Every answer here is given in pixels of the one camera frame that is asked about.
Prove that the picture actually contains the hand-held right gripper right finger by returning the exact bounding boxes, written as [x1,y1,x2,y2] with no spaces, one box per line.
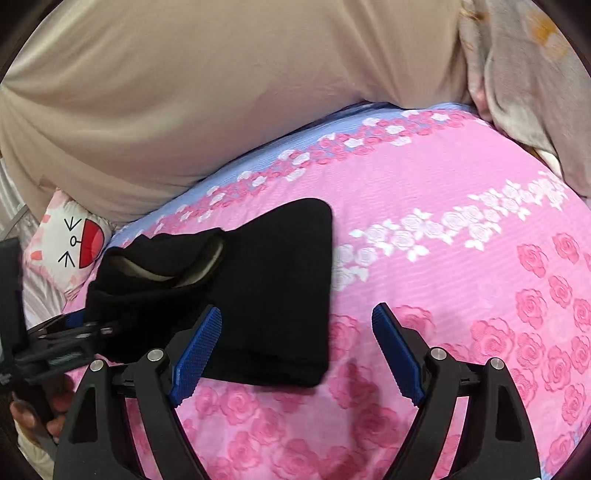
[370,302,542,480]

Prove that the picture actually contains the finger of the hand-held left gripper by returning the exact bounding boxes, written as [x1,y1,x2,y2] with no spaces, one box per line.
[18,339,100,381]
[27,310,122,344]

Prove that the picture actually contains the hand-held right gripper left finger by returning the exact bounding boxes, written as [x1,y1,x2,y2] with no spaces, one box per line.
[52,305,223,480]

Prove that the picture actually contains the black pants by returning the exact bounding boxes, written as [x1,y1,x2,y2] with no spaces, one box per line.
[87,198,334,388]

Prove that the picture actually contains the person's left hand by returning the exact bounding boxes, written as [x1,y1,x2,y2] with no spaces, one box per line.
[10,375,75,439]

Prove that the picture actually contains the cat face pillow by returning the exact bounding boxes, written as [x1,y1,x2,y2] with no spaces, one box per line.
[25,189,114,296]

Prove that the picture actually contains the pink rose bedsheet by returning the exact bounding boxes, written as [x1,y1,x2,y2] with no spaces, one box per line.
[23,102,591,480]

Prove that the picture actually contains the beige curtain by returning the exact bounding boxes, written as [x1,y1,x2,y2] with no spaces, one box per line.
[0,0,472,227]

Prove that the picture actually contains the pale floral quilt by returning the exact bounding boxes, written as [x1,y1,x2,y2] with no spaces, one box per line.
[459,0,591,199]

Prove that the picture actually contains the grey metal rail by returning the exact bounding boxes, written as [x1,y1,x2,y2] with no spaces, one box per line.
[0,205,29,234]

